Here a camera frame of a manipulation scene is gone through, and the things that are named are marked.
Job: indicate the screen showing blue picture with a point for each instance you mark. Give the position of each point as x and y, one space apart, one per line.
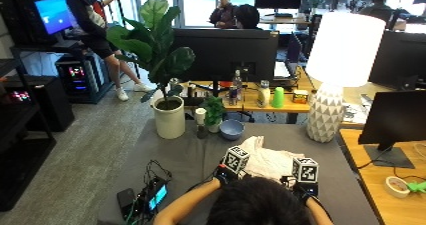
53 15

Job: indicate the pale bottle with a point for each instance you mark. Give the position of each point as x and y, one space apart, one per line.
264 96

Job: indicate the clear water bottle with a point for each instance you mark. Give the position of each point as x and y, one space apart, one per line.
237 83

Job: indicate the computer tower with coloured lights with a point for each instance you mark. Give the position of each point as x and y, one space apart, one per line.
77 78

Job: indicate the small green plant white pot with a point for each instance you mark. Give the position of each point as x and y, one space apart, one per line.
213 111

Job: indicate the green plastic object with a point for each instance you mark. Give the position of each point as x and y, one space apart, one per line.
417 187

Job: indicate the wooden desk light top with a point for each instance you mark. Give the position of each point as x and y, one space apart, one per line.
399 208

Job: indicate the white table lamp patterned base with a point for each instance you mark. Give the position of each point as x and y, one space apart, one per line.
344 51

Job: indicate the white tape roll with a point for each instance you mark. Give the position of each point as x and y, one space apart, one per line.
396 186

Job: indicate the person's right hand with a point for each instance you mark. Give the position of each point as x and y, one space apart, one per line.
306 188

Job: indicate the green plastic cup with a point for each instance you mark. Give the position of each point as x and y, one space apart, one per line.
278 97

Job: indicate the the person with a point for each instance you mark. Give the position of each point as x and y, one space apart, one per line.
260 205

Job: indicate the white crumpled cloth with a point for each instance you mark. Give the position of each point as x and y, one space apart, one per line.
268 158

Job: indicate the white candle on dark holder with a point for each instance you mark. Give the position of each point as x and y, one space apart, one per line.
200 116

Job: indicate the black shelf unit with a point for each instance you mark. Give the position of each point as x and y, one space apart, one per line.
21 151

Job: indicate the black phone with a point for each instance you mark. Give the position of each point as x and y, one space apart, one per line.
125 201

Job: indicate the black monitor square base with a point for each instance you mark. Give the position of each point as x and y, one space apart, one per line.
394 118

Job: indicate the large leafy plant white pot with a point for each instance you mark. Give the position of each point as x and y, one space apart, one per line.
168 118

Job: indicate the blue bowl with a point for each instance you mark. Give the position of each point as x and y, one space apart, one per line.
232 129

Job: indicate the yellow box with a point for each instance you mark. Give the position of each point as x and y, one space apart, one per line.
300 97

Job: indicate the black monitor on stand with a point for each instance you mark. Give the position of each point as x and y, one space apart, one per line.
224 53

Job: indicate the white marker cube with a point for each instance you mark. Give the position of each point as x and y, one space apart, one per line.
305 170
234 159

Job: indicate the large black monitor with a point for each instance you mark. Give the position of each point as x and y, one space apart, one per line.
399 58

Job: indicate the person's left hand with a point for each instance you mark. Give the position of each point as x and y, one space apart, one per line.
224 174

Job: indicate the black device with lit screen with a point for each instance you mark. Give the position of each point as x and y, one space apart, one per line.
156 195

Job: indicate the open laptop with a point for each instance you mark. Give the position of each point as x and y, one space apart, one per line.
293 53

